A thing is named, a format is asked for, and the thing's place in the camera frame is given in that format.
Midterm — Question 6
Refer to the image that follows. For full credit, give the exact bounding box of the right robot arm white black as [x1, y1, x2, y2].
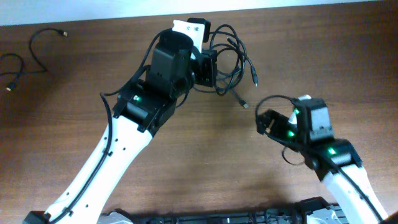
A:
[254, 95, 388, 223]

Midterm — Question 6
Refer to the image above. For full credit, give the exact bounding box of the black USB cable thin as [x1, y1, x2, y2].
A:
[0, 27, 68, 92]

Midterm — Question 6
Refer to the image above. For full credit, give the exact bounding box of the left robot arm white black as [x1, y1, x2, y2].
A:
[23, 25, 215, 223]

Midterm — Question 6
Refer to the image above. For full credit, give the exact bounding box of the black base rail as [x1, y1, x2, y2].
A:
[97, 197, 348, 224]

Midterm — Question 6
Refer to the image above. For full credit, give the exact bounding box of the black USB cable thick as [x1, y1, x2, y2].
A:
[194, 24, 259, 96]

